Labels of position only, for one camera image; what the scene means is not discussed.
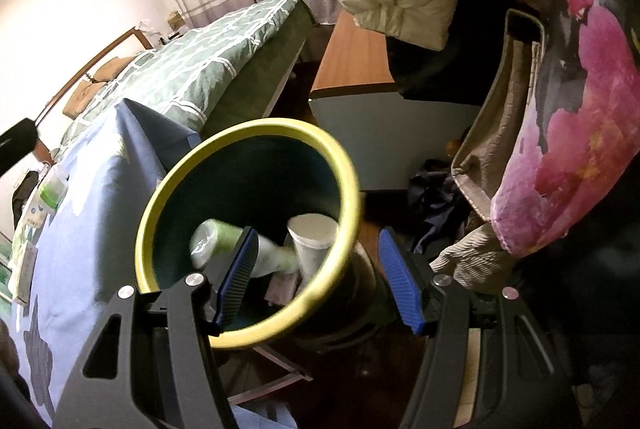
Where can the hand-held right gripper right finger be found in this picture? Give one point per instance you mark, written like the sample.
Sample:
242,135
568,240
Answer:
402,289

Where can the white paper cup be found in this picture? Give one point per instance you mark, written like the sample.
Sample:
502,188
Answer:
312,239

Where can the yellow-rimmed dark trash bin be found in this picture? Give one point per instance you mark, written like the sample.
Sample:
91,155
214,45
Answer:
280,169

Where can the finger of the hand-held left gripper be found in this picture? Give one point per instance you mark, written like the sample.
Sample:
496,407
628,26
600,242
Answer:
17,141

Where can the dark blue clothes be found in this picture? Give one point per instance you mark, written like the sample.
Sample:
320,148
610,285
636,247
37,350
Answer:
435,204

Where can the pink floral cloth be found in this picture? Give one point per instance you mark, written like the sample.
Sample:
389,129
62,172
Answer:
585,84

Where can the white ribbed cloth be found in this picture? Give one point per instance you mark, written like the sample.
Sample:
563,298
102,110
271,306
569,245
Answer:
475,259

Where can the dark round stool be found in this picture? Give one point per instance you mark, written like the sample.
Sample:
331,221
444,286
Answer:
360,309

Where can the wooden side cabinet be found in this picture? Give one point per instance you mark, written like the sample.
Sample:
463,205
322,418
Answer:
350,59

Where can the pink strawberry milk carton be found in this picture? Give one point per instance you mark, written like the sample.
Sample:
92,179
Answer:
282,289

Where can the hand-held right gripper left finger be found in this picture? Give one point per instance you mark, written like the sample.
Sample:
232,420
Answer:
235,284

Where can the plain brown pillow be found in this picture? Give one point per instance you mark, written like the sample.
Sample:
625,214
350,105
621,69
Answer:
107,70

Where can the cream carton box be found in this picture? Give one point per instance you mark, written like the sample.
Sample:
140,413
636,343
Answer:
26,271

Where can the blue star-print tablecloth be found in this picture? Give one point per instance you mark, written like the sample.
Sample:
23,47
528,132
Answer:
100,234

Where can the tissue box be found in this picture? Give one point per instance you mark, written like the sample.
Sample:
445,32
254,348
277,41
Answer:
176,21

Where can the green and white bottle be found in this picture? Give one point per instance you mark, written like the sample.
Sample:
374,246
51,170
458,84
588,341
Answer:
212,241

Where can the bed with green plaid duvet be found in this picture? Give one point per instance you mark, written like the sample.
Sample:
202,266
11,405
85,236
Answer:
200,64

